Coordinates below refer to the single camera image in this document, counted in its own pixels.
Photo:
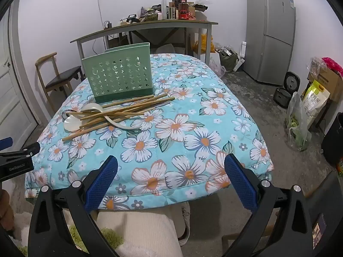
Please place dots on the yellow plastic bag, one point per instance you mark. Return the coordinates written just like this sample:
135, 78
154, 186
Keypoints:
205, 44

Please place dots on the white plastic part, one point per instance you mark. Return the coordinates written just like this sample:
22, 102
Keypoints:
241, 56

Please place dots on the black bin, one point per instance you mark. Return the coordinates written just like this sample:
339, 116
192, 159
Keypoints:
333, 139

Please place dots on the black object with label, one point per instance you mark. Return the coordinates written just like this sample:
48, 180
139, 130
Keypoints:
327, 200

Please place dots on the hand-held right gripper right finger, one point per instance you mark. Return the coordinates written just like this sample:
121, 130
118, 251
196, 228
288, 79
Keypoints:
241, 182

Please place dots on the brown cardboard box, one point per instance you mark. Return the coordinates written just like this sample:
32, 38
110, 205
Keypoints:
332, 82

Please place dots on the pile of wooden chopsticks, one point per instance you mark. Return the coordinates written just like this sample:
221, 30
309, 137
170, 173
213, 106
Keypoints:
120, 109

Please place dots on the grey sacks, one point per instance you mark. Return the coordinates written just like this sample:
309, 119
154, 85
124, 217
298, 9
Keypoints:
166, 48

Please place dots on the yellow and white sack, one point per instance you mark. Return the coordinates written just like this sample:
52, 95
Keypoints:
315, 99

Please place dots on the black device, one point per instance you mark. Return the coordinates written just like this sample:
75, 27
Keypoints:
131, 18

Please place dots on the cream fluffy pants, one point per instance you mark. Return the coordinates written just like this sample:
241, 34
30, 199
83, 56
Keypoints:
134, 233

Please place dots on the wooden chair with black seat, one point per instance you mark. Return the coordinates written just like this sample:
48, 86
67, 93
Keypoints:
61, 78

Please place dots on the silver refrigerator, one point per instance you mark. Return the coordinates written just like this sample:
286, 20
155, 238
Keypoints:
268, 32

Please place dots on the white tube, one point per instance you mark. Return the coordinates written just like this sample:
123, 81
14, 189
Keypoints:
164, 9

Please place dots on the pink bundle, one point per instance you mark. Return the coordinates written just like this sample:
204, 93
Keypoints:
333, 64

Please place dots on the glass jar with green contents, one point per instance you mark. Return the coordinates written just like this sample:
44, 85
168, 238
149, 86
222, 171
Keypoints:
151, 15

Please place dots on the pink translucent plastic bag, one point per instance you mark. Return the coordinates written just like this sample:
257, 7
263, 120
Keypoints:
217, 66

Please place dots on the floral blue blanket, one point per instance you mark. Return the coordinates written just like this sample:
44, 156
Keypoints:
187, 128

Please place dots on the white panel door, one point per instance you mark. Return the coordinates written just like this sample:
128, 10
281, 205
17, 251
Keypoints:
13, 99

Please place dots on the white shoe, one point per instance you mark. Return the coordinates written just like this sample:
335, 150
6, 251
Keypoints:
185, 219

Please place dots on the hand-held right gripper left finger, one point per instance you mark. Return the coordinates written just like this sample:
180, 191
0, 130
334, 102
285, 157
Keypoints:
103, 184

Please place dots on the green perforated utensil holder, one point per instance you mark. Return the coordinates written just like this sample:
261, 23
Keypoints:
118, 75

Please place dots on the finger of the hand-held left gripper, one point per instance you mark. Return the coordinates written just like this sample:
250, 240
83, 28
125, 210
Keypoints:
25, 149
6, 142

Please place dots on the black charger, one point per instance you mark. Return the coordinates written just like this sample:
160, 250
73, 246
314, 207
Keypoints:
108, 24

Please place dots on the black rice cooker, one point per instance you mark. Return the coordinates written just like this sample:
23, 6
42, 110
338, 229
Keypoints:
282, 96

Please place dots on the wooden table with grey legs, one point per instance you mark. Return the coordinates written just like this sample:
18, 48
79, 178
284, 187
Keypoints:
160, 24

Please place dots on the green bag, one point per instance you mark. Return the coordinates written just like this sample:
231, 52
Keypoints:
229, 59

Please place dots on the clear plastic bag of vegetables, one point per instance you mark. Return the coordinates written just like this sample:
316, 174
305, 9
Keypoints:
296, 128

